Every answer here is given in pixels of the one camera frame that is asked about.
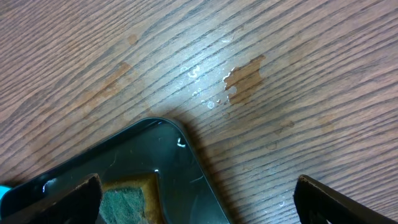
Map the teal plastic tray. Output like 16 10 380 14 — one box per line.
0 185 12 200

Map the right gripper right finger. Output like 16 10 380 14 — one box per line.
294 175 397 224

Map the green yellow sponge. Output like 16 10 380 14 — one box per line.
99 174 165 224

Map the black plastic tray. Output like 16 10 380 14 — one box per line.
1 118 229 224

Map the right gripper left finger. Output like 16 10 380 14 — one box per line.
1 173 103 224

